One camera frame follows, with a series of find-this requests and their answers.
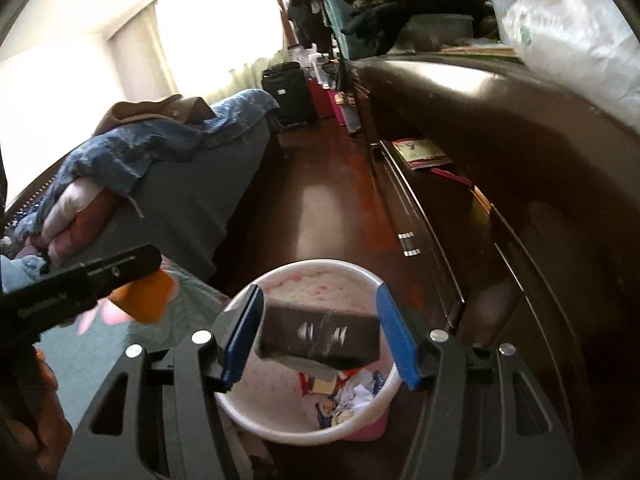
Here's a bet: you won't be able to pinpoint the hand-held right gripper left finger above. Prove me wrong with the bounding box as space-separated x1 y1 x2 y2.
57 284 266 480

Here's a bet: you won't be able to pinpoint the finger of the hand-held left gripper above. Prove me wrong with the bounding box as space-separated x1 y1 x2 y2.
49 242 164 312

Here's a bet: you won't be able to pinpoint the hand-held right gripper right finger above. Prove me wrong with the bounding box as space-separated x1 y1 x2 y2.
375 284 583 480

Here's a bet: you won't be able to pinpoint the dark brown box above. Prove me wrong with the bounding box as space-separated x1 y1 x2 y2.
255 297 384 371

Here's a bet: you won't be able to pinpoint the white speckled wastebasket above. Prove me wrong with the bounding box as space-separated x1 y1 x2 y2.
215 259 404 446

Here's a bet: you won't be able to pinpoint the person's left hand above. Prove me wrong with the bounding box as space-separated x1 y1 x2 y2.
34 349 75 480

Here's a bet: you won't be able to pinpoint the light blue fleece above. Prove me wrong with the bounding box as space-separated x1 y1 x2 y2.
0 254 50 293

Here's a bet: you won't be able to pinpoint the folded pink white quilts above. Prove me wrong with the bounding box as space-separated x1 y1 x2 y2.
39 179 127 267

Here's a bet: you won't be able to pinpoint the teal floral tablecloth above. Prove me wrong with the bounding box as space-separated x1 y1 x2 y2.
35 259 236 402

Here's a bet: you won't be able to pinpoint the bed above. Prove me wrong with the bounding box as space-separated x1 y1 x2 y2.
0 89 283 283

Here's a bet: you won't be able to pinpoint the blue patterned duvet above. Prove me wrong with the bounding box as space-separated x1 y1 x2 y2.
11 89 281 237

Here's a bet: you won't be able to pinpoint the brown blanket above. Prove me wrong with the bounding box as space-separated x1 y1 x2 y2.
92 93 212 137

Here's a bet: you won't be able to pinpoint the red booklet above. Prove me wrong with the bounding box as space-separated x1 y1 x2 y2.
391 137 454 171

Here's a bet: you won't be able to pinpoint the dark wooden dresser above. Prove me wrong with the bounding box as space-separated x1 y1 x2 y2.
340 50 640 480

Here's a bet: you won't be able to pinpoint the black suitcase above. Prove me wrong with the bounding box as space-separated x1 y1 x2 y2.
260 62 317 132

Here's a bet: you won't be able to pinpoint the red plastic container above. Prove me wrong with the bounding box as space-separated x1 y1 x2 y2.
307 79 337 120

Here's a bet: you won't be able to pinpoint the pale sheer curtain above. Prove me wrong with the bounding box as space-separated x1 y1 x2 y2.
102 0 287 107

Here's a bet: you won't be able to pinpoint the teal covered cabinet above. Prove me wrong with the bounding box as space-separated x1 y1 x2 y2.
320 0 417 62

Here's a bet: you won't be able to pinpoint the dark hanging jackets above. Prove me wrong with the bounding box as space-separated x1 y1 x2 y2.
277 0 335 52

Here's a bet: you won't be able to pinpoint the white plastic bag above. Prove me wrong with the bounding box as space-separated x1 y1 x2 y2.
501 0 640 80

